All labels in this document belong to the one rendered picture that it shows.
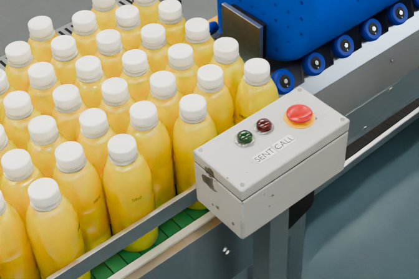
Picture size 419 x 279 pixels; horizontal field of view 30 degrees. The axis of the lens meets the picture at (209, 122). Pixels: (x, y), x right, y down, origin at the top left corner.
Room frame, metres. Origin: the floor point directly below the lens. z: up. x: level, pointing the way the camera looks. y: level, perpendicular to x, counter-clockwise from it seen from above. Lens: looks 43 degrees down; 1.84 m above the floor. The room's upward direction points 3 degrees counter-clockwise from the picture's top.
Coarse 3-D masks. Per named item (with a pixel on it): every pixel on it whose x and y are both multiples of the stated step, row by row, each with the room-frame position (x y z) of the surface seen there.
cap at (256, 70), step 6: (252, 60) 0.93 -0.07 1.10; (258, 60) 0.93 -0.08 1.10; (264, 60) 0.93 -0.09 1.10; (246, 66) 0.91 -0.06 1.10; (252, 66) 0.91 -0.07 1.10; (258, 66) 0.91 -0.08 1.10; (264, 66) 0.91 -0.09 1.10; (246, 72) 0.90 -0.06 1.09; (252, 72) 0.90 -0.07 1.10; (258, 72) 0.90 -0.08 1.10; (264, 72) 0.90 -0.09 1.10; (246, 78) 0.91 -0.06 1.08; (252, 78) 0.90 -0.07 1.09; (258, 78) 0.90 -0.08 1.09; (264, 78) 0.90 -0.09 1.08
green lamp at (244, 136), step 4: (240, 132) 0.76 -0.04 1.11; (244, 132) 0.76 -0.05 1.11; (248, 132) 0.76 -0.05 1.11; (236, 136) 0.76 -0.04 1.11; (240, 136) 0.75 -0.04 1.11; (244, 136) 0.75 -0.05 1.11; (248, 136) 0.75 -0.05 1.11; (252, 136) 0.75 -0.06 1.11; (240, 140) 0.75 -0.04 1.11; (244, 140) 0.75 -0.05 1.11; (248, 140) 0.75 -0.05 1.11
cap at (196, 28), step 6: (198, 18) 1.04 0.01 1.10; (186, 24) 1.03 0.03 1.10; (192, 24) 1.03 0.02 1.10; (198, 24) 1.03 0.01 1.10; (204, 24) 1.03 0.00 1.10; (186, 30) 1.02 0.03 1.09; (192, 30) 1.01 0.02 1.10; (198, 30) 1.01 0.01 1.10; (204, 30) 1.01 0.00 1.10; (192, 36) 1.01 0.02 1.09; (198, 36) 1.01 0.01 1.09; (204, 36) 1.01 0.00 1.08
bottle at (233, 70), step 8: (216, 64) 0.96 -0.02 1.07; (224, 64) 0.96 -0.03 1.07; (232, 64) 0.96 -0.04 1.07; (240, 64) 0.96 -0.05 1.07; (224, 72) 0.95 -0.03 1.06; (232, 72) 0.95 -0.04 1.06; (240, 72) 0.95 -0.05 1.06; (224, 80) 0.94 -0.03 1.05; (232, 80) 0.94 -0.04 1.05; (240, 80) 0.95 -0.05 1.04; (232, 88) 0.94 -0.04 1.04; (232, 96) 0.94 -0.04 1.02
